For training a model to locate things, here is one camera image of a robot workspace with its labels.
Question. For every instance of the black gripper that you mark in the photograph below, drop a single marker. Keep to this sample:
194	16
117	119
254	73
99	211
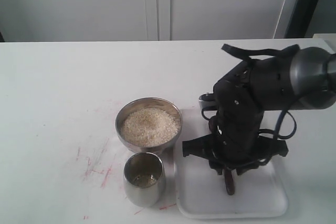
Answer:
234	143

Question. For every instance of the brown wooden spoon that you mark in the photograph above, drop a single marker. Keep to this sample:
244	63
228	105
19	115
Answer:
221	170

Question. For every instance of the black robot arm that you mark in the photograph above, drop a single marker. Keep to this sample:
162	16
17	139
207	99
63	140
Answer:
283	80

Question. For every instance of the steel bowl of rice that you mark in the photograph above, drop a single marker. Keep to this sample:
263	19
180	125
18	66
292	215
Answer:
149	125

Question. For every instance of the small steel cup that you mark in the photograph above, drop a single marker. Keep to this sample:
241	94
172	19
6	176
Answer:
144	179

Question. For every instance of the white plastic tray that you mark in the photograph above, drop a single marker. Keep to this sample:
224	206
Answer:
203	194

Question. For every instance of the dark vertical post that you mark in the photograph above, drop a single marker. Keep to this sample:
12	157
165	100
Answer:
300	19

